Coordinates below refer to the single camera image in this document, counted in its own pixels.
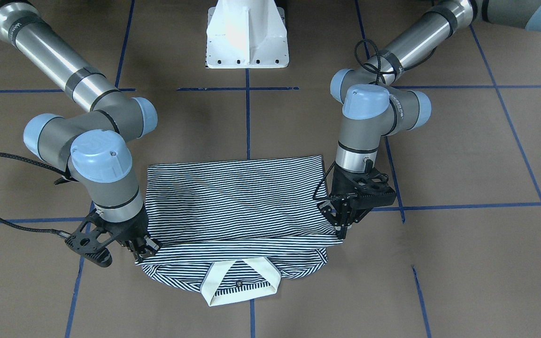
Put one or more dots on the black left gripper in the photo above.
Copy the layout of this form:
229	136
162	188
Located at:
341	188

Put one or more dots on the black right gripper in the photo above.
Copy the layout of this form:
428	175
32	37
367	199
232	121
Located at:
131	231

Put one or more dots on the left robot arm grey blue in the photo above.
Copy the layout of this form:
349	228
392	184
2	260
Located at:
373	109

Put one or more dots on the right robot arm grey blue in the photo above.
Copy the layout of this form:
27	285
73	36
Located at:
91	148

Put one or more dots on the striped polo shirt white collar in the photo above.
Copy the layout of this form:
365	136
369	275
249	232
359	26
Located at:
232	231

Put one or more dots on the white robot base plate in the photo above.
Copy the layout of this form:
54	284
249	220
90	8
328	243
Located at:
247	34

